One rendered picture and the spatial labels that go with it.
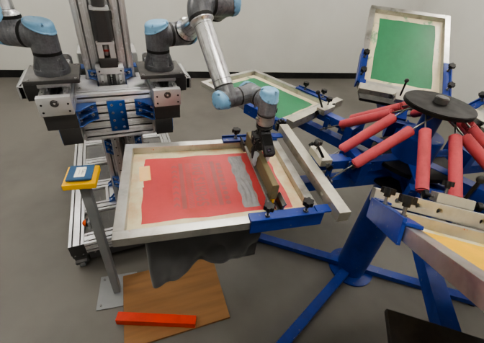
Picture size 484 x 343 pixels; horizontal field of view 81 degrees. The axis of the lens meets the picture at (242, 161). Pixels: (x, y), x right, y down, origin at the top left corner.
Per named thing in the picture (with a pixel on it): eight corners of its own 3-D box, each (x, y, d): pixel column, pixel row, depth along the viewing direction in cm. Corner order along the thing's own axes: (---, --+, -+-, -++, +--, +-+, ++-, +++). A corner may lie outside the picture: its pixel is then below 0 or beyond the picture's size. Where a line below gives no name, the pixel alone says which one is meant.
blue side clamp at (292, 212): (249, 233, 108) (251, 221, 104) (246, 223, 112) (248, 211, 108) (320, 224, 115) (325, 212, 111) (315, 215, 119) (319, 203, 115)
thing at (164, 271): (156, 290, 129) (146, 228, 104) (156, 282, 132) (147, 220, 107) (253, 273, 141) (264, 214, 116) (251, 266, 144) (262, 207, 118)
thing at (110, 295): (96, 310, 169) (45, 193, 112) (101, 277, 186) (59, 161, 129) (135, 304, 174) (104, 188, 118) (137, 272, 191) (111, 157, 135)
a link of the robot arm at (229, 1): (160, 26, 150) (210, -23, 106) (186, 24, 158) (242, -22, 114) (166, 50, 153) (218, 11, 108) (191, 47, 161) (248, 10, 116)
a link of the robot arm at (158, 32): (142, 46, 147) (138, 17, 139) (166, 44, 155) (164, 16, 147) (151, 52, 140) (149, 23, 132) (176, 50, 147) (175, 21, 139)
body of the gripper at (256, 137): (265, 140, 131) (269, 117, 123) (271, 151, 124) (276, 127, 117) (249, 141, 129) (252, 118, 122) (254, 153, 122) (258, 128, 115)
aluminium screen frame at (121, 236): (112, 247, 96) (111, 240, 94) (126, 150, 141) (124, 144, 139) (320, 220, 116) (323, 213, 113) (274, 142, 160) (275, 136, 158)
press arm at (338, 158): (313, 171, 135) (316, 163, 132) (308, 163, 140) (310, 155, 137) (345, 168, 140) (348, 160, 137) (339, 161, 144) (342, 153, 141)
